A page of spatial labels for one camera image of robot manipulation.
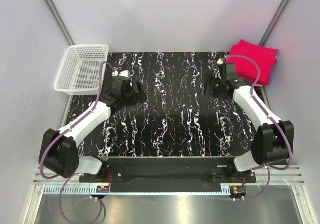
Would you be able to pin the black marbled table mat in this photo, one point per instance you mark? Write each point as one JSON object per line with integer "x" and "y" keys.
{"x": 177, "y": 120}

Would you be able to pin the red t-shirt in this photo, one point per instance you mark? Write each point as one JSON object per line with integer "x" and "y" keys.
{"x": 265, "y": 58}

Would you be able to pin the white plastic perforated basket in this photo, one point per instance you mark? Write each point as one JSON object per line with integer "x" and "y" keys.
{"x": 79, "y": 69}

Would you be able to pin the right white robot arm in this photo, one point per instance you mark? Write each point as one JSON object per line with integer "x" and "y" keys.
{"x": 274, "y": 138}

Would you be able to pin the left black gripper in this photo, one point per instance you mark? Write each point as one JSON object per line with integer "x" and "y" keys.
{"x": 135, "y": 99}

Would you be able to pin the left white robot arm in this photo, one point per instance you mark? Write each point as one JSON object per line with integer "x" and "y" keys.
{"x": 59, "y": 151}

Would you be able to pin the aluminium extrusion rail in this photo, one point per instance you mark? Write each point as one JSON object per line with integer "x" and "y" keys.
{"x": 291, "y": 176}

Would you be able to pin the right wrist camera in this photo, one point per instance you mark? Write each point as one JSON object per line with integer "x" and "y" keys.
{"x": 221, "y": 72}

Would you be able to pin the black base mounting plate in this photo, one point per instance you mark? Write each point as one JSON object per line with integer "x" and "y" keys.
{"x": 143, "y": 175}

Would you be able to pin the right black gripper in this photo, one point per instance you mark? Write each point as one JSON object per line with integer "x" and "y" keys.
{"x": 207, "y": 79}

